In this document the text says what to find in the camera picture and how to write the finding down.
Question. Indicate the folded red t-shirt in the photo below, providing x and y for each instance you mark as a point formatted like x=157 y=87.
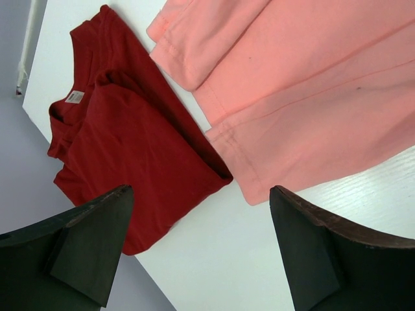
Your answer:
x=122 y=124

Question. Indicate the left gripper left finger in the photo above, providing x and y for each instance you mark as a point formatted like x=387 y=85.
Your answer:
x=68 y=261

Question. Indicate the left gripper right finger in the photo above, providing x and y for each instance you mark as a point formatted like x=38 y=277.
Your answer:
x=332 y=263

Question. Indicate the pink polo shirt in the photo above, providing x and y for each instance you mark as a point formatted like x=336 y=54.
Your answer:
x=297 y=93

